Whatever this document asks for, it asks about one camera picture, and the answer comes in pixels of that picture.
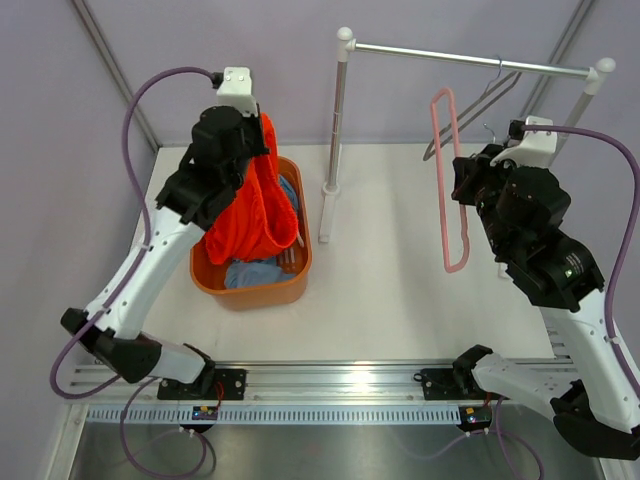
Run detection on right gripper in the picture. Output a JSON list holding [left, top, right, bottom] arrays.
[[453, 144, 532, 257]]

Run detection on orange shorts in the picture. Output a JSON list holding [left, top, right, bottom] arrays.
[[204, 113, 299, 265]]

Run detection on grey hanger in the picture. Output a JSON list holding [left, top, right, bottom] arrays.
[[422, 57, 522, 161]]

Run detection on pink hanger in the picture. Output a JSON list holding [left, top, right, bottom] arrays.
[[430, 87, 470, 274]]

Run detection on light blue shorts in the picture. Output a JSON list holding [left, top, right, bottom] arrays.
[[224, 174, 299, 289]]

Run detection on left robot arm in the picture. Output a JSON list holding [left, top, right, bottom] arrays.
[[61, 106, 268, 399]]

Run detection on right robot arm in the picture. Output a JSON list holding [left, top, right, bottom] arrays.
[[452, 145, 639, 461]]

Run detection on orange plastic basket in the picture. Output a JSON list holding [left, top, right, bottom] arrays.
[[189, 156, 312, 311]]

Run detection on white metal clothes rack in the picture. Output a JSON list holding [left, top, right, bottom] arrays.
[[318, 27, 616, 244]]

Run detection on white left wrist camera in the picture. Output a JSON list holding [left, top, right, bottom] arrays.
[[212, 66, 259, 117]]

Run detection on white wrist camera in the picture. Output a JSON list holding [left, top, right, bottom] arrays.
[[212, 66, 259, 117], [491, 116, 557, 168]]

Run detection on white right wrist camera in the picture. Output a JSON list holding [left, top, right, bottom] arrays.
[[491, 116, 557, 168]]

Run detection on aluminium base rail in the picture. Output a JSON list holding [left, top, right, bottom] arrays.
[[64, 360, 581, 407]]

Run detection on white slotted cable duct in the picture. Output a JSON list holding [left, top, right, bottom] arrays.
[[84, 405, 464, 425]]

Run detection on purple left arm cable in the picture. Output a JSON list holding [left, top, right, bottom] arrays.
[[49, 67, 219, 476]]

